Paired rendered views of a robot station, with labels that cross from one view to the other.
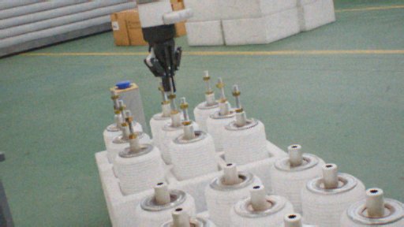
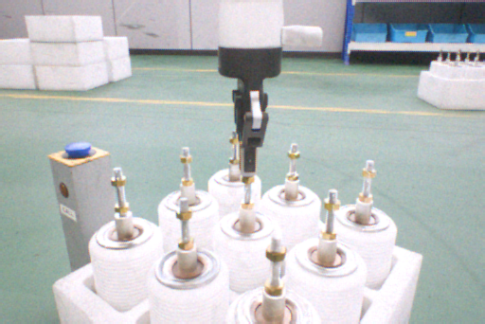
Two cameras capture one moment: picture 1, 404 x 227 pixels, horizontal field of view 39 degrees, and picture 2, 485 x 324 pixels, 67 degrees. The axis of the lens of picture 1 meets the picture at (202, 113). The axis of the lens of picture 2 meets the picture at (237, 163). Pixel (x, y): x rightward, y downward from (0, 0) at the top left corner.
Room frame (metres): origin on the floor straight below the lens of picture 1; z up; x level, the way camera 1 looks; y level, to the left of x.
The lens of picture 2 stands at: (0.96, 0.35, 0.52)
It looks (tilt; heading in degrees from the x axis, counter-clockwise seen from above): 21 degrees down; 321
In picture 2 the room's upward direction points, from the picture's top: straight up
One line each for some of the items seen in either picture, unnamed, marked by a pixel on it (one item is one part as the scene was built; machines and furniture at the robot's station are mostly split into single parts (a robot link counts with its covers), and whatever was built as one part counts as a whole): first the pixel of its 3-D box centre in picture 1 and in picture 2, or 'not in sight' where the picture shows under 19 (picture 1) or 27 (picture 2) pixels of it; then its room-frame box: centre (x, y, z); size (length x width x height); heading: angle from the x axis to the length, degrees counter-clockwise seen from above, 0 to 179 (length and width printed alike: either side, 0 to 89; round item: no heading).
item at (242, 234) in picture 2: (177, 125); (247, 225); (1.30, 0.06, 0.25); 0.08 x 0.08 x 0.01
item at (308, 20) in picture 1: (298, 15); (101, 68); (4.44, -0.86, 0.09); 0.39 x 0.39 x 0.18; 43
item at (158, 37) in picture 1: (161, 41); (249, 81); (1.30, 0.06, 0.45); 0.08 x 0.08 x 0.09
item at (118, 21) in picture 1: (132, 26); not in sight; (5.53, 0.51, 0.15); 0.30 x 0.24 x 0.30; 129
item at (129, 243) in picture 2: (121, 126); (125, 233); (1.39, 0.20, 0.25); 0.08 x 0.08 x 0.01
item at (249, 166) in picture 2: (163, 81); (250, 154); (1.28, 0.07, 0.36); 0.03 x 0.01 x 0.05; 148
